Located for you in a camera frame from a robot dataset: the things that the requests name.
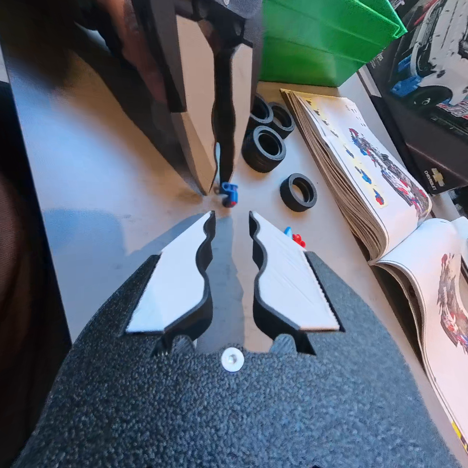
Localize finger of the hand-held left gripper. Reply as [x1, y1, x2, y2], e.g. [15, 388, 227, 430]
[211, 46, 254, 187]
[172, 15, 220, 196]

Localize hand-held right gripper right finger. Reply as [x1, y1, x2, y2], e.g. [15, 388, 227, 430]
[249, 211, 341, 344]

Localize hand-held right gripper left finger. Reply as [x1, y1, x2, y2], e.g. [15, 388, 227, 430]
[125, 211, 216, 342]

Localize grey desk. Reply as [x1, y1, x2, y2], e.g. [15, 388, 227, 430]
[0, 33, 468, 468]

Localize person's left hand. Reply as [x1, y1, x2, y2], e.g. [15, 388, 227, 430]
[93, 0, 170, 110]

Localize black toy tire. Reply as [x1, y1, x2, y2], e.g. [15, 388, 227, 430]
[249, 94, 274, 130]
[241, 125, 287, 173]
[270, 102, 296, 140]
[280, 173, 318, 213]

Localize green plastic bin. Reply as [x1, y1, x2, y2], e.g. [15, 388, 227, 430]
[260, 0, 408, 88]

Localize open instruction booklet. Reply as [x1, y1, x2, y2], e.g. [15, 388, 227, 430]
[281, 89, 468, 454]

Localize black car set box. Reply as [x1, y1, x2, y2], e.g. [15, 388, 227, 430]
[358, 0, 468, 196]

